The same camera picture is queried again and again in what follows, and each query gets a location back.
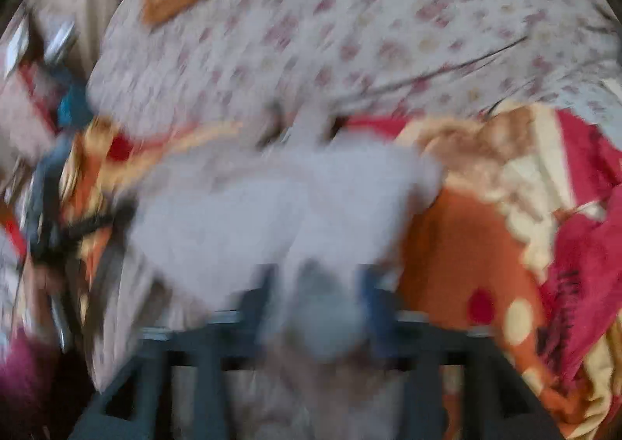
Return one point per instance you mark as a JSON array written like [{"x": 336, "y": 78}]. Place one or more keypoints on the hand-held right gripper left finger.
[{"x": 257, "y": 304}]

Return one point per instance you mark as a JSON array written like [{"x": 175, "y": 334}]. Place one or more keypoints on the floral bedsheet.
[{"x": 340, "y": 31}]

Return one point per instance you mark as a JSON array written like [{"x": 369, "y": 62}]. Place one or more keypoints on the large grey garment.
[{"x": 243, "y": 216}]

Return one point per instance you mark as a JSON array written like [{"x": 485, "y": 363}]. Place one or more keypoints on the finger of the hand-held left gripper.
[{"x": 97, "y": 223}]

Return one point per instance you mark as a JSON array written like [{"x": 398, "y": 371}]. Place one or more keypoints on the orange red printed blanket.
[{"x": 461, "y": 250}]

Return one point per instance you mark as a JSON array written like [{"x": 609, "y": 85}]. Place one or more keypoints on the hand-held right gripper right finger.
[{"x": 375, "y": 306}]

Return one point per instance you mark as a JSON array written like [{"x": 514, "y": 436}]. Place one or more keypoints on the teal object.
[{"x": 75, "y": 107}]

